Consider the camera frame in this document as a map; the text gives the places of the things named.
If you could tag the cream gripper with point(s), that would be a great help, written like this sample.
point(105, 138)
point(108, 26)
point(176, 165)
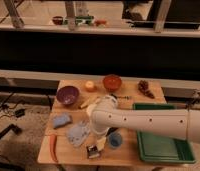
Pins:
point(100, 143)

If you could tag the black handled brush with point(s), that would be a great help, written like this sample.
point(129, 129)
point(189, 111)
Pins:
point(92, 151)

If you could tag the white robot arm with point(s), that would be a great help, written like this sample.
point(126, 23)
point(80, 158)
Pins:
point(180, 124)

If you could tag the purple bowl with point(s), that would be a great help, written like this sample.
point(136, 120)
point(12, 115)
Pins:
point(67, 95)

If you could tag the dark red background bowl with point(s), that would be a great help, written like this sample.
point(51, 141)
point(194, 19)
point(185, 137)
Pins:
point(57, 20)

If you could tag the blue plastic cup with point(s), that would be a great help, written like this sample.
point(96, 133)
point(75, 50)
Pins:
point(115, 140)

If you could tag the light blue cloth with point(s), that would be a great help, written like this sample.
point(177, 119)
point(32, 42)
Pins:
point(78, 133)

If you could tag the white cup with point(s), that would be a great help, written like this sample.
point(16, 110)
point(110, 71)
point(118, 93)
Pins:
point(90, 109)

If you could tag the wooden stick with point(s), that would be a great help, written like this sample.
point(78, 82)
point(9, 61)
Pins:
point(88, 102)

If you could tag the blue sponge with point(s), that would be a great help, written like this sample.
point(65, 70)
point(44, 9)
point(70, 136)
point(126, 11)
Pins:
point(61, 120)

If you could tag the orange carrot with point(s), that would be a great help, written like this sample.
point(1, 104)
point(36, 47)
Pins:
point(52, 144)

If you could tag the metal measuring cup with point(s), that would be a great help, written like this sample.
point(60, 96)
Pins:
point(121, 97)

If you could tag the green plastic tray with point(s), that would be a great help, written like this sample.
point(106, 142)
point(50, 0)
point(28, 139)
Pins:
point(157, 149)

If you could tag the orange round fruit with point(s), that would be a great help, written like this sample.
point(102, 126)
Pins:
point(90, 86)

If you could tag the brown pine cone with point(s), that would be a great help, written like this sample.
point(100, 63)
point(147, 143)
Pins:
point(143, 87)

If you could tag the black floor bar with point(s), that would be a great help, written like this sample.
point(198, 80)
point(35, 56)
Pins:
point(12, 127)

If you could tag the black device on floor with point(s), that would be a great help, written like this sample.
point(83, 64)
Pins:
point(19, 113)

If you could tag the orange background object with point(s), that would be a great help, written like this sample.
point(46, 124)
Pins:
point(100, 23)

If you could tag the green background object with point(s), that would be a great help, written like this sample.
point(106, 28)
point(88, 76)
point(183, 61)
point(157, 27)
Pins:
point(87, 20)

